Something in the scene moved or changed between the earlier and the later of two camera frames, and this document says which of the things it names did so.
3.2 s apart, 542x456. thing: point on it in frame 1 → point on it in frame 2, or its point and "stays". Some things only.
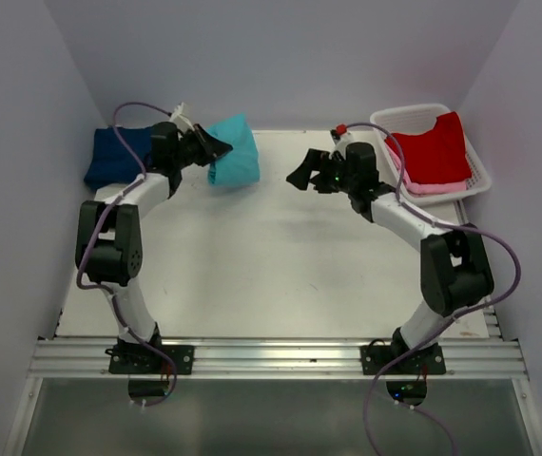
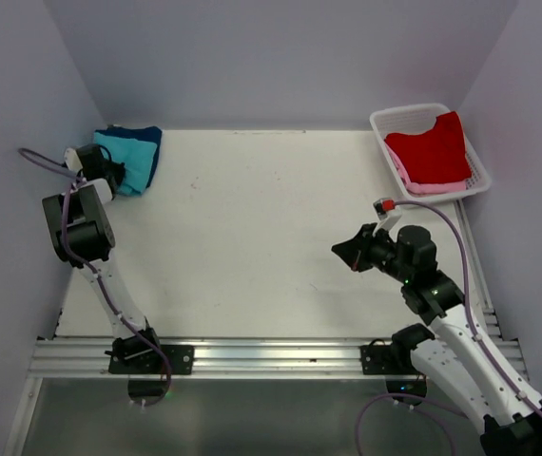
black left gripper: [210, 147] → [119, 171]
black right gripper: [315, 161] → [355, 251]
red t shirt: [437, 156] stays
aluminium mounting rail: [496, 356] stays
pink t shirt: [424, 189] stays
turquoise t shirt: [240, 165] → [139, 161]
